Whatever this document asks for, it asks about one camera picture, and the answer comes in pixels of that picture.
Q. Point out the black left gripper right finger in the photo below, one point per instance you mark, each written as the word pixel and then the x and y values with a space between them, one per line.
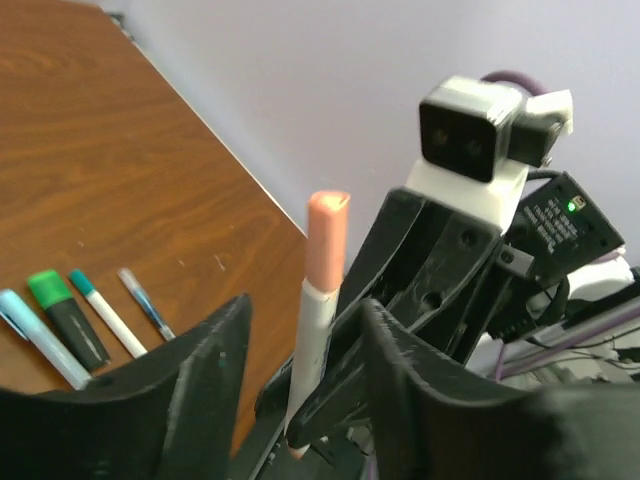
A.
pixel 433 419

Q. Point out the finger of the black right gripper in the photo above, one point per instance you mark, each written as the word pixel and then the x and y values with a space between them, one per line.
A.
pixel 275 400
pixel 339 401

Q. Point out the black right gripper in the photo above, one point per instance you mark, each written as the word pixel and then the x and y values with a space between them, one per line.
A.
pixel 441 273

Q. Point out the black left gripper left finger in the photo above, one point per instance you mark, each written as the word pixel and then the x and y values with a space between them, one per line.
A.
pixel 169 414

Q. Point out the white orange marker pen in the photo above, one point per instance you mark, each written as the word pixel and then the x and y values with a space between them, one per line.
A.
pixel 313 336

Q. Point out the white teal marker pen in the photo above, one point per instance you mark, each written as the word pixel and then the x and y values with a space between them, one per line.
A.
pixel 109 316

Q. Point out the blue ballpoint pen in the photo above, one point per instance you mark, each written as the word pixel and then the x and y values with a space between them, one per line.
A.
pixel 144 301

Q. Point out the black green highlighter pen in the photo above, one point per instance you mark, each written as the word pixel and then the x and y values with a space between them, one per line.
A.
pixel 61 308

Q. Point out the light blue highlighter pen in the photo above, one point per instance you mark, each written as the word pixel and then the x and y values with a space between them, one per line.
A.
pixel 19 316

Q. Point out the orange pen cap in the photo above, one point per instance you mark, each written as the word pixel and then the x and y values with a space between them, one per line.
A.
pixel 327 222

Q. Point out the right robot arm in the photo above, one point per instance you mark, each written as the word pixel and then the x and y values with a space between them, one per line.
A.
pixel 561 230

